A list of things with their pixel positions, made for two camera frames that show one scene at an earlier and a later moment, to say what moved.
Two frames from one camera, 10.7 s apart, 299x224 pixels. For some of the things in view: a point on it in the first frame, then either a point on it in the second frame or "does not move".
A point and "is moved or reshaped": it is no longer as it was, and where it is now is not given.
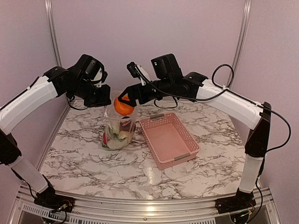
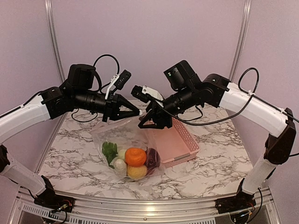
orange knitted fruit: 122,108 is moved or reshaped
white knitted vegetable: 116,143 to 120,167
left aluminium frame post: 56,43 does not move
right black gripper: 131,90 to 156,114
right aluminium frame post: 241,41 does not move
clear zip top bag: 118,130 is moved or reshaped
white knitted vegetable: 120,136 to 110,150
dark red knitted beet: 125,125 to 153,159
